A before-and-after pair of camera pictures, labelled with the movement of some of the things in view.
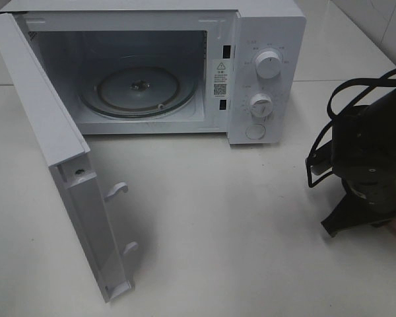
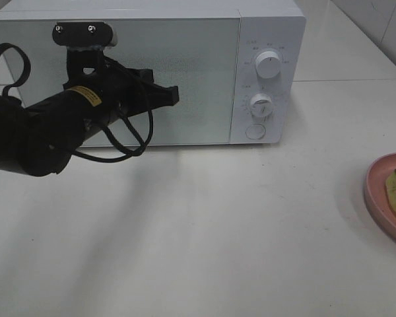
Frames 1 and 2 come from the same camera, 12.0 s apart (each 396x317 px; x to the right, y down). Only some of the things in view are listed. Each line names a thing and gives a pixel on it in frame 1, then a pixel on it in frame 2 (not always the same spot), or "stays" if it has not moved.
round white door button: (255, 131) stays
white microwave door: (17, 69) to (199, 56)
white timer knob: (261, 105) stays
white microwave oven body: (233, 67) stays
